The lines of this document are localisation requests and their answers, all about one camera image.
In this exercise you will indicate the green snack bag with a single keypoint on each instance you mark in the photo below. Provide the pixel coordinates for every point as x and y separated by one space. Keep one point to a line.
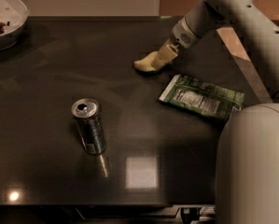
202 98

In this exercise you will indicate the silver redbull can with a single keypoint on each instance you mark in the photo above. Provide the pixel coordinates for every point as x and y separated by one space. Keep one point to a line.
87 115

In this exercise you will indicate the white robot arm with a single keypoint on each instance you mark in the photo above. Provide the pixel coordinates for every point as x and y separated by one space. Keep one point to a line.
247 158

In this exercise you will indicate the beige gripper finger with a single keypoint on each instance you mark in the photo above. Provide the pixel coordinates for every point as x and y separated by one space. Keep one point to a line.
164 56

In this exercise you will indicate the white bowl with food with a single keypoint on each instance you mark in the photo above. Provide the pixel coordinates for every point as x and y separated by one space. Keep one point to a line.
13 16

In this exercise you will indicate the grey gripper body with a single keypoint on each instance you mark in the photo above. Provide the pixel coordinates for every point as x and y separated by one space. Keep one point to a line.
183 35

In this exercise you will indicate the yellow sponge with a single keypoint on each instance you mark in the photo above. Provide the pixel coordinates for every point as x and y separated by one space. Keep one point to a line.
144 65

